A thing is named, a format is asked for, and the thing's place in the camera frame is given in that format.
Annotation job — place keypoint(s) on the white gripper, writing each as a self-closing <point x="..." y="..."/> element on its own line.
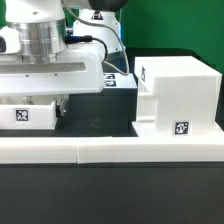
<point x="77" y="70"/>

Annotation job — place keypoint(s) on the white front drawer box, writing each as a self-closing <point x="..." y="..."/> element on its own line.
<point x="18" y="114"/>

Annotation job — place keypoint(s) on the white drawer cabinet frame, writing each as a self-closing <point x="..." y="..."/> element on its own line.
<point x="177" y="96"/>

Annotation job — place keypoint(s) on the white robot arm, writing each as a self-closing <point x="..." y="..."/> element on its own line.
<point x="37" y="58"/>

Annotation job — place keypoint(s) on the white fiducial marker sheet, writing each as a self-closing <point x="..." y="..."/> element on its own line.
<point x="118" y="81"/>

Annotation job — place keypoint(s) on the white L-shaped border wall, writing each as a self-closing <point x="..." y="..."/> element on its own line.
<point x="84" y="150"/>

